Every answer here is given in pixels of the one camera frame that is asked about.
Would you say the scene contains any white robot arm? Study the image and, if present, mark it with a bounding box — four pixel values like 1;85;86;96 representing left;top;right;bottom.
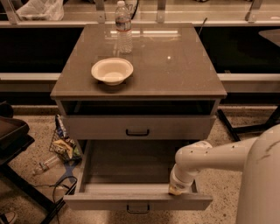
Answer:
169;125;280;224

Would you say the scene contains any grey drawer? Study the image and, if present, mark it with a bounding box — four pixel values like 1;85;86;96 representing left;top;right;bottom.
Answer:
64;140;213;214
63;115;215;140

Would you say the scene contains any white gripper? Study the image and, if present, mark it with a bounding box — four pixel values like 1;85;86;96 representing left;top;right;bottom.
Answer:
168;164;195;196

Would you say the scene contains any white sneaker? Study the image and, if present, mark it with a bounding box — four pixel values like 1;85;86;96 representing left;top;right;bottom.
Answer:
0;212;18;224

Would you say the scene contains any white plastic bag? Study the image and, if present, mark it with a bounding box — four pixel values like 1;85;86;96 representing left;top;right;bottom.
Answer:
17;0;64;21

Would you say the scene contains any black chair on left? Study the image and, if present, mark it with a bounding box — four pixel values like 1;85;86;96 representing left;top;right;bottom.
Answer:
0;106;77;224

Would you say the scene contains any white paper bowl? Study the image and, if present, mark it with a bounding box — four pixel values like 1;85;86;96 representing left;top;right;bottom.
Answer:
91;58;134;86

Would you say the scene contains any grey drawer cabinet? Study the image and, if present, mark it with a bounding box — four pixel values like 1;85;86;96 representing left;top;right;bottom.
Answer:
49;23;228;147

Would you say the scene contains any wire basket with snack bags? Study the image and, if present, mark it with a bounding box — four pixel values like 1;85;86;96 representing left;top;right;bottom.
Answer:
51;115;81;161

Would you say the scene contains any black stand frame right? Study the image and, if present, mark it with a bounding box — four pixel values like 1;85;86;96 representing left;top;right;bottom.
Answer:
217;106;280;142

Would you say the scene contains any empty plastic bottle on floor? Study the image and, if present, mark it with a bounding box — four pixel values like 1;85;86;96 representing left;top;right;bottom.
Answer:
32;156;60;176

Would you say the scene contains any black cable on floor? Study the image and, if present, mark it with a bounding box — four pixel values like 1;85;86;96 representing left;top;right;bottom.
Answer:
31;174;78;224

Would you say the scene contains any clear plastic water bottle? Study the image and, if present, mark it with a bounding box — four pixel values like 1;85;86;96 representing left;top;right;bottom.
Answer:
115;0;133;53

